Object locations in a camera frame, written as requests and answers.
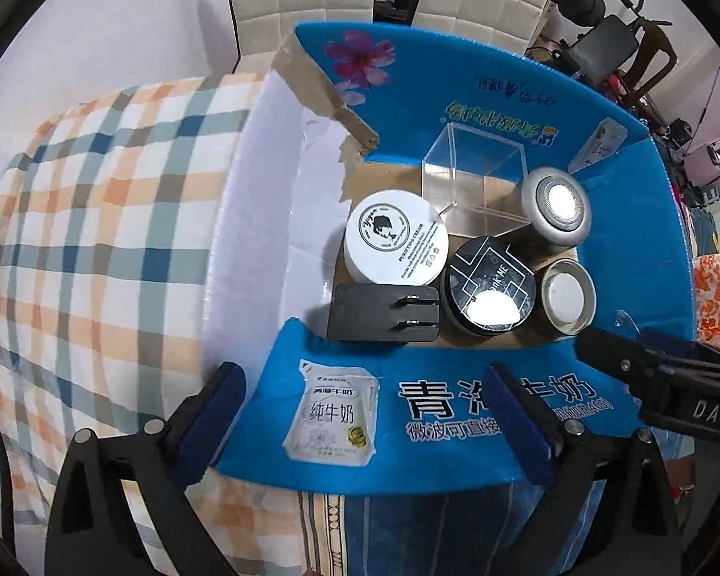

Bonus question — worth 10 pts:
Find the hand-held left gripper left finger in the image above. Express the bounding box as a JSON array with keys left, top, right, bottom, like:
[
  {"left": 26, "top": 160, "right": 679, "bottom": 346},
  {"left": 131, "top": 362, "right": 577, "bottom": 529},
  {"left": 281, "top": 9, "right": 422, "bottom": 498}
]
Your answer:
[{"left": 45, "top": 361, "right": 248, "bottom": 576}]

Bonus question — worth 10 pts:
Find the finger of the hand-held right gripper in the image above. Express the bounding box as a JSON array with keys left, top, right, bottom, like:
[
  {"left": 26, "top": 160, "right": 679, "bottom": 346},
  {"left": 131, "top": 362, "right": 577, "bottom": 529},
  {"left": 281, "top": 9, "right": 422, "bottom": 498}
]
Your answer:
[
  {"left": 576, "top": 327, "right": 676, "bottom": 400},
  {"left": 636, "top": 329, "right": 720, "bottom": 373}
]

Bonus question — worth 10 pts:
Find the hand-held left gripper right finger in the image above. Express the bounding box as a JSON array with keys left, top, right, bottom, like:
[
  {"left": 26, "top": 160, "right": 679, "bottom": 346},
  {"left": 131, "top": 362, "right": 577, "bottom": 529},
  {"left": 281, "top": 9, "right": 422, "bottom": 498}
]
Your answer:
[{"left": 486, "top": 361, "right": 682, "bottom": 576}]

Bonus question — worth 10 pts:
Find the small round tin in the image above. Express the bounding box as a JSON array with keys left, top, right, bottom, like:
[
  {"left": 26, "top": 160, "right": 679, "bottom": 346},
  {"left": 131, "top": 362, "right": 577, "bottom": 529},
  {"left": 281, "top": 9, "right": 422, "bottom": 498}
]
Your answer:
[{"left": 534, "top": 258, "right": 597, "bottom": 337}]

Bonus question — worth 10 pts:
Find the blue cardboard box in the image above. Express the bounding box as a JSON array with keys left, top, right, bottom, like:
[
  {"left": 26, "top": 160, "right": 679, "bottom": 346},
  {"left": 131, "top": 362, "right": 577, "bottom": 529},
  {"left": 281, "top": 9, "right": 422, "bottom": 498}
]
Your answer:
[{"left": 201, "top": 21, "right": 697, "bottom": 487}]

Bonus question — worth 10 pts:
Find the white earbuds case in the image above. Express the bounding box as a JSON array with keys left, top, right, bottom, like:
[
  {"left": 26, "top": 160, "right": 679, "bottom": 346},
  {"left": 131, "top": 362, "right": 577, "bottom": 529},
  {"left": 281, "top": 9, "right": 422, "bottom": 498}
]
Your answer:
[{"left": 467, "top": 289, "right": 523, "bottom": 328}]

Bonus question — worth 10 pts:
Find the tall silver can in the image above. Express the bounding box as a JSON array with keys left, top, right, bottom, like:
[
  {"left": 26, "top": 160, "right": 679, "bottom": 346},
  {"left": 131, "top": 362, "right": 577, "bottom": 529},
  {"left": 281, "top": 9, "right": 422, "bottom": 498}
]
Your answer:
[{"left": 519, "top": 167, "right": 593, "bottom": 247}]

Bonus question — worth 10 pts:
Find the black round compact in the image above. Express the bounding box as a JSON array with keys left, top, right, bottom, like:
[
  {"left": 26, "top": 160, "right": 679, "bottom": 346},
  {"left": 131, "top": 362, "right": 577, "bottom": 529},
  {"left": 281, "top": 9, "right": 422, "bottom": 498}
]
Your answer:
[{"left": 439, "top": 235, "right": 538, "bottom": 337}]

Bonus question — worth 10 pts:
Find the square power adapter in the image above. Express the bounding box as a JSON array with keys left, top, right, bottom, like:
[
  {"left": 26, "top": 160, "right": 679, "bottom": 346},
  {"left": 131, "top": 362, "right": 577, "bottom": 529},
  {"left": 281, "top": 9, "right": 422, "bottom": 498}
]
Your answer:
[{"left": 327, "top": 284, "right": 442, "bottom": 344}]

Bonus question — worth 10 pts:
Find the clear plastic box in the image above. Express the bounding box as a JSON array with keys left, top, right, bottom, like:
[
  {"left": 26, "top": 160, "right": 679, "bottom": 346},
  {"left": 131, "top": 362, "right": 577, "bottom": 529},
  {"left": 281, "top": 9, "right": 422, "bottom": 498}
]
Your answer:
[{"left": 421, "top": 121, "right": 529, "bottom": 238}]

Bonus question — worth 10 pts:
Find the white cream jar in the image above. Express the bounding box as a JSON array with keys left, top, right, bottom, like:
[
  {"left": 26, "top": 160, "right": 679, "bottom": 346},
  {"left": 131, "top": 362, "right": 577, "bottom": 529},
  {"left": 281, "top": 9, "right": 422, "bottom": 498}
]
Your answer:
[{"left": 343, "top": 190, "right": 450, "bottom": 286}]

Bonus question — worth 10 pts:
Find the blue denim cloth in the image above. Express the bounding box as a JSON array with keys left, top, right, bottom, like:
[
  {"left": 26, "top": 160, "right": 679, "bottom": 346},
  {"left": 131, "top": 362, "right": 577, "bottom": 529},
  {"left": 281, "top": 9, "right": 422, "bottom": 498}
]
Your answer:
[{"left": 687, "top": 192, "right": 720, "bottom": 259}]

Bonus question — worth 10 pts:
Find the blue striped tablecloth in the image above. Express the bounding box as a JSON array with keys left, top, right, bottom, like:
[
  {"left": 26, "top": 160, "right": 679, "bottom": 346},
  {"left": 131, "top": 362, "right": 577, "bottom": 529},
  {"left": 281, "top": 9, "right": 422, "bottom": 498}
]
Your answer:
[{"left": 294, "top": 480, "right": 577, "bottom": 576}]

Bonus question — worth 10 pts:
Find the plaid blanket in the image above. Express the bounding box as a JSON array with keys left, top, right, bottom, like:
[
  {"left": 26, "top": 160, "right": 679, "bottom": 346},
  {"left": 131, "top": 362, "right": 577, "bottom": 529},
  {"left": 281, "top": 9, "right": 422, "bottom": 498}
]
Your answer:
[{"left": 0, "top": 75, "right": 313, "bottom": 576}]

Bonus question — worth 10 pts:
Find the black sit-up bench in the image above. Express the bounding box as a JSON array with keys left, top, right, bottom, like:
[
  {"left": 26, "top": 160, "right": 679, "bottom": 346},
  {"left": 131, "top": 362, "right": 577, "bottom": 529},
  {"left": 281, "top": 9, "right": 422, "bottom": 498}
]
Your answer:
[{"left": 567, "top": 0, "right": 655, "bottom": 82}]

